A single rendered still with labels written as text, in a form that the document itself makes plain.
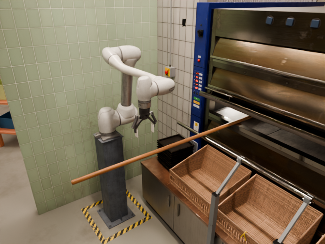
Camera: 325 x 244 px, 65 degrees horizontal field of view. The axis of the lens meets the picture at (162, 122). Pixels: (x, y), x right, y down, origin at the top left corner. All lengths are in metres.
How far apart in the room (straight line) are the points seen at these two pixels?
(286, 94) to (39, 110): 2.15
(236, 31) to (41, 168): 2.30
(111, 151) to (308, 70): 1.73
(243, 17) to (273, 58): 0.40
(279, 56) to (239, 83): 0.41
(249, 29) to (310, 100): 0.68
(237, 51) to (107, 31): 1.30
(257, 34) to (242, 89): 0.44
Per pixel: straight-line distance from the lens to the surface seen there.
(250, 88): 2.16
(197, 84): 2.54
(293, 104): 1.98
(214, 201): 1.90
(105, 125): 2.37
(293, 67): 1.93
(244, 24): 2.15
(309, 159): 2.05
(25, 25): 2.57
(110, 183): 2.67
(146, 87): 1.66
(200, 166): 2.72
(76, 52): 2.68
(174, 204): 2.52
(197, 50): 2.49
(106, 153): 2.47
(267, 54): 2.05
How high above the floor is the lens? 2.16
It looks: 25 degrees down
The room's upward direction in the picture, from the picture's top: straight up
